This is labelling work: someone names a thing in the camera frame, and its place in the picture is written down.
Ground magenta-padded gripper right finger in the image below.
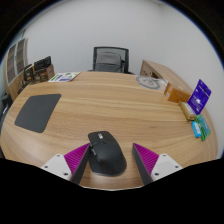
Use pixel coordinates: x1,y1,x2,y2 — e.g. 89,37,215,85
132,142,184,185

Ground white green purple printed sheet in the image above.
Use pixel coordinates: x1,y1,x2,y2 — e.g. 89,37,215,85
47,71,81,83

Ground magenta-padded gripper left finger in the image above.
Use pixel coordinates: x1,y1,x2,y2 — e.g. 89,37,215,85
40,142,92,185

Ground wooden shelf unit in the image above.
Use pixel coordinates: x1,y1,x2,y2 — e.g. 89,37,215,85
3,37,29,101

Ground small tan box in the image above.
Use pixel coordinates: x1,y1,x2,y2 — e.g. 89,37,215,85
178,100,197,122

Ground wooden side cabinet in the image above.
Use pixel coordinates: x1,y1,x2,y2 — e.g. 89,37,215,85
139,59,194,94

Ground black leather office chair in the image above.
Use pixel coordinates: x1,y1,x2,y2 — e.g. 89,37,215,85
0,92,14,116

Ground purple standing card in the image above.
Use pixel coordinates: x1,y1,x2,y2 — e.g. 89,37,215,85
186,78,212,116

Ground green packet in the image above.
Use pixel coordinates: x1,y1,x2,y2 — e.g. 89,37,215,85
194,114,212,142

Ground black computer mouse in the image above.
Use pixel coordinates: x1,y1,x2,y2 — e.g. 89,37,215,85
87,130,128,177

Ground large brown cardboard box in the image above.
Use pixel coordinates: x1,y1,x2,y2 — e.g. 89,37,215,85
33,64,55,84

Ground dark grey mouse pad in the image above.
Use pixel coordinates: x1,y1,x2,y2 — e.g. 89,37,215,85
14,93,62,134

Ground grey backpack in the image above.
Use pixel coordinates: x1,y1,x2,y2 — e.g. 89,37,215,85
94,51,125,73

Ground blue packet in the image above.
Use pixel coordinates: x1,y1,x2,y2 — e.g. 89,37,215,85
191,120,203,139

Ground white paper sheet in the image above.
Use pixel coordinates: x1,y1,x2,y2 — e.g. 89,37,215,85
155,78,168,90

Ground small brown cardboard box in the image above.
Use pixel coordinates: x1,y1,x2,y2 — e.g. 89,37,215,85
23,63,35,84

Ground round grey disc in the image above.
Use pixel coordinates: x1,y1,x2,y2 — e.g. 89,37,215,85
135,75,162,90

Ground orange brown box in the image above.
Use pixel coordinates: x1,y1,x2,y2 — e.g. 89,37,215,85
163,82,192,104

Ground black box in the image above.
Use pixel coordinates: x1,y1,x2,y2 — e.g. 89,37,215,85
33,55,53,72

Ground black mesh office chair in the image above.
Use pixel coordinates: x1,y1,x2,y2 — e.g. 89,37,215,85
88,46,134,75

